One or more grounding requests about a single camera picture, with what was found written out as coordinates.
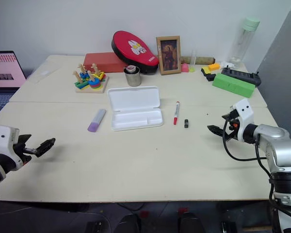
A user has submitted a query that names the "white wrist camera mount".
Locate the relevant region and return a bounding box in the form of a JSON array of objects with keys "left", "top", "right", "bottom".
[
  {"left": 232, "top": 98, "right": 254, "bottom": 127},
  {"left": 0, "top": 125, "right": 20, "bottom": 168}
]

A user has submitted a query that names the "red rectangular box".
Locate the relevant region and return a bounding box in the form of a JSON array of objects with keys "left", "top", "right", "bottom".
[{"left": 82, "top": 52, "right": 129, "bottom": 73}]

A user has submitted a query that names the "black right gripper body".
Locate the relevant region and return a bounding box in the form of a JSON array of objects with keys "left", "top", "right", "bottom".
[{"left": 224, "top": 110, "right": 244, "bottom": 142}]

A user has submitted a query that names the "red whiteboard marker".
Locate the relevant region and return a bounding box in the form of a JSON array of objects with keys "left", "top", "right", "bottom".
[{"left": 173, "top": 101, "right": 181, "bottom": 126}]

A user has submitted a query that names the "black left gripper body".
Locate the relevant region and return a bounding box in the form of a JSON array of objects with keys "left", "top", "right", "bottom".
[{"left": 13, "top": 134, "right": 39, "bottom": 167}]

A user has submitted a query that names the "green rectangular block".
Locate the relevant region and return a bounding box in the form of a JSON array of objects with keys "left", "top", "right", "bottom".
[{"left": 212, "top": 73, "right": 256, "bottom": 99}]

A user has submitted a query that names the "clear bottle with green lid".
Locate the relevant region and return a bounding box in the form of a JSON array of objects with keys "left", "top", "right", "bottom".
[{"left": 229, "top": 17, "right": 261, "bottom": 69}]

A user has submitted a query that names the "steel cup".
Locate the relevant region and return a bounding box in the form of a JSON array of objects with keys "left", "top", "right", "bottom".
[{"left": 123, "top": 67, "right": 143, "bottom": 87}]

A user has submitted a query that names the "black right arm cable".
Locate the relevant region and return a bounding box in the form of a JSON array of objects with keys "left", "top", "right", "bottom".
[{"left": 222, "top": 118, "right": 275, "bottom": 202}]

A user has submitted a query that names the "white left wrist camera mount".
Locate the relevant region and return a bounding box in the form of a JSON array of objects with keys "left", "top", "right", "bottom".
[{"left": 0, "top": 125, "right": 20, "bottom": 168}]

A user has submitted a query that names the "brown cardboard roll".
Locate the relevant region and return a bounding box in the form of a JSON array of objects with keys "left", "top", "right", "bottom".
[{"left": 180, "top": 56, "right": 216, "bottom": 65}]

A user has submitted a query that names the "dark rounded shape under table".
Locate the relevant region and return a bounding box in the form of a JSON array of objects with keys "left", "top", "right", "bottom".
[
  {"left": 178, "top": 212, "right": 202, "bottom": 233},
  {"left": 120, "top": 213, "right": 142, "bottom": 233}
]

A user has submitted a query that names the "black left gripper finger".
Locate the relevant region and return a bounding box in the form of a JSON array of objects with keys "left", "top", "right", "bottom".
[
  {"left": 34, "top": 137, "right": 56, "bottom": 157},
  {"left": 18, "top": 133, "right": 32, "bottom": 147}
]

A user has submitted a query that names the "clear tube with green base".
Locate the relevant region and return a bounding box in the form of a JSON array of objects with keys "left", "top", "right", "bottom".
[{"left": 189, "top": 50, "right": 197, "bottom": 73}]

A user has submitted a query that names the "red black oval pad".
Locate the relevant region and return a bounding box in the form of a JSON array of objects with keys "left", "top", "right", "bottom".
[{"left": 111, "top": 30, "right": 160, "bottom": 75}]

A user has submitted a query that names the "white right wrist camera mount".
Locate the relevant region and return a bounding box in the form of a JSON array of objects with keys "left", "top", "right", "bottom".
[{"left": 232, "top": 98, "right": 254, "bottom": 127}]

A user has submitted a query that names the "purple glue stick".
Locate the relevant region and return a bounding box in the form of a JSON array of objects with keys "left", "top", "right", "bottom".
[{"left": 87, "top": 109, "right": 107, "bottom": 133}]

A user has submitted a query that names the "laptop with pink screen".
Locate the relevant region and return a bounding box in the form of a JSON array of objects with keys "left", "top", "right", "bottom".
[{"left": 0, "top": 50, "right": 28, "bottom": 118}]

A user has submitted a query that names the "wooden colourful stacking toy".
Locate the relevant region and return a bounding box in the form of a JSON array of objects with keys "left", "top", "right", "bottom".
[{"left": 73, "top": 63, "right": 110, "bottom": 94}]

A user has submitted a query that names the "grey partition panel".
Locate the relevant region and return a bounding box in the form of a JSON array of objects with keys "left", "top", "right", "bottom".
[{"left": 255, "top": 0, "right": 291, "bottom": 138}]

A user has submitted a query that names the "black power strip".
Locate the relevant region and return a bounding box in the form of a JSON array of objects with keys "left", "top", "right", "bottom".
[{"left": 220, "top": 67, "right": 262, "bottom": 87}]

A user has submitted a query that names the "white plastic case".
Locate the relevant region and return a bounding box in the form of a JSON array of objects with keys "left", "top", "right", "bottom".
[{"left": 107, "top": 85, "right": 165, "bottom": 132}]

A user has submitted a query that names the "black cable under table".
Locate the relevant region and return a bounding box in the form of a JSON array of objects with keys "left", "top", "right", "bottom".
[{"left": 116, "top": 202, "right": 146, "bottom": 212}]

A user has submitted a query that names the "wooden picture frame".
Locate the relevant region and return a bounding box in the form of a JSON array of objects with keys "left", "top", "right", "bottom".
[{"left": 156, "top": 35, "right": 182, "bottom": 76}]

